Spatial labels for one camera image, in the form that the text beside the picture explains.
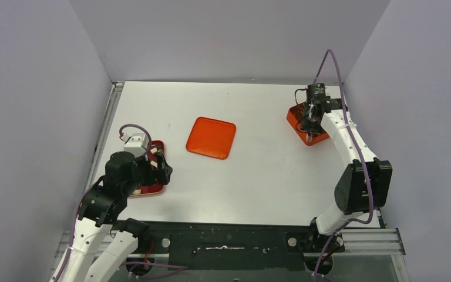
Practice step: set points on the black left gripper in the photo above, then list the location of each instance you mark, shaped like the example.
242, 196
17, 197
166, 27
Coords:
164, 171

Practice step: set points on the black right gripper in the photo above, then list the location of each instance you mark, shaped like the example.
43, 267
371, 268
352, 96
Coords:
310, 118

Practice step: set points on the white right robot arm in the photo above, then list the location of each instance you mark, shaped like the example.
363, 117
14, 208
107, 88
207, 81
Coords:
364, 184

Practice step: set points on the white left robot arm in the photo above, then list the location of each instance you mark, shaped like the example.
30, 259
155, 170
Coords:
99, 210

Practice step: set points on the orange compartment chocolate box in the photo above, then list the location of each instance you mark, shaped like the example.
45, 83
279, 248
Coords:
294, 117

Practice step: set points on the red chocolate tray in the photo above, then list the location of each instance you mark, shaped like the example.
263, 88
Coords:
156, 188

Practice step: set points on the orange box lid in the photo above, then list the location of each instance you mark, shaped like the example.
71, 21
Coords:
211, 137

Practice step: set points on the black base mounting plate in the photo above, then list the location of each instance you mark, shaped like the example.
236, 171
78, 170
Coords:
213, 246

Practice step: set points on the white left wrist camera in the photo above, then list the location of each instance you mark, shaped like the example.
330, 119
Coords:
137, 144

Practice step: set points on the aluminium table edge rail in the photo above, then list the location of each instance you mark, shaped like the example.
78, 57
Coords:
116, 89

